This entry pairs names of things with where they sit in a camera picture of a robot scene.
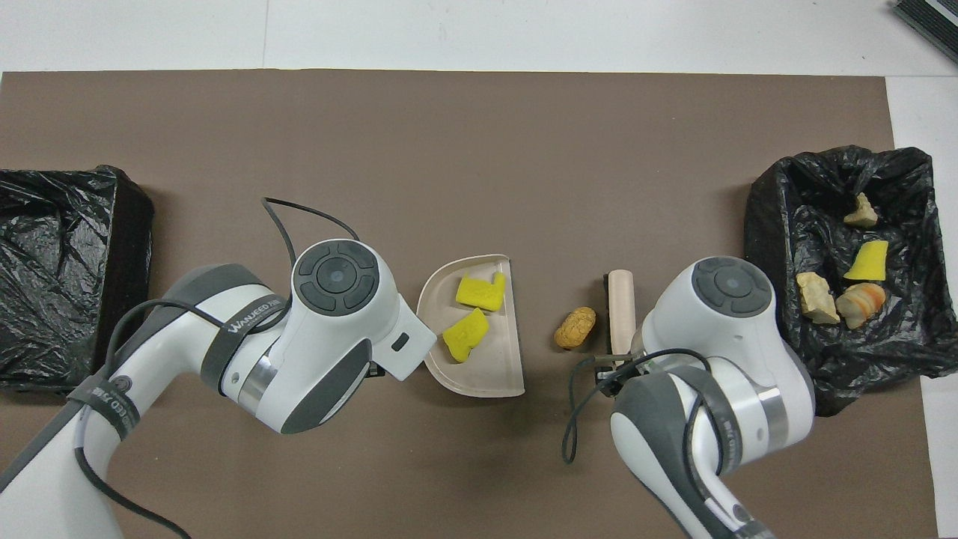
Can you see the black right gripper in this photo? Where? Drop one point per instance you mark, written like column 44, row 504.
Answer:
column 608, row 378

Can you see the brown bread roll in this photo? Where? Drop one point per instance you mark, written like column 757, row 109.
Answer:
column 575, row 328

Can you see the beige hand brush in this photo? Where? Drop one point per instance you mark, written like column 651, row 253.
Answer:
column 621, row 307

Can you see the beige plastic dustpan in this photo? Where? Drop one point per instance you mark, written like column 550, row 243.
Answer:
column 486, row 370

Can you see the yellow sponge chunk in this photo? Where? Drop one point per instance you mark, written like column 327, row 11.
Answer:
column 464, row 337

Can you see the yellow notched sponge piece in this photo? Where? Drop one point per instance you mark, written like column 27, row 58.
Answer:
column 479, row 293

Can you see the pale striped croissant piece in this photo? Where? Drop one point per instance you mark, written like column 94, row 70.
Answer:
column 817, row 299

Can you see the orange striped croissant piece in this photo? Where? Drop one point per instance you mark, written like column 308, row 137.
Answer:
column 861, row 303

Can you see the yellow sponge wedge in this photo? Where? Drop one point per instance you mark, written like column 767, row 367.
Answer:
column 868, row 262

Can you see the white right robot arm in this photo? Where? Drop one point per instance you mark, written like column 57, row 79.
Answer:
column 733, row 329

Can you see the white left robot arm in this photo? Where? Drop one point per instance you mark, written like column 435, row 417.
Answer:
column 322, row 344

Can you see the black bag lined bin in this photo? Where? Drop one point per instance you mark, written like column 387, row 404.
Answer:
column 778, row 239
column 67, row 299

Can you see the brown table mat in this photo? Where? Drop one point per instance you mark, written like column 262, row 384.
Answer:
column 449, row 150

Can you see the small beige bread scrap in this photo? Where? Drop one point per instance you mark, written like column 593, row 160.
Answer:
column 861, row 215

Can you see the dark ridged panel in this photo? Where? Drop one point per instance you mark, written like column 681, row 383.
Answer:
column 932, row 19

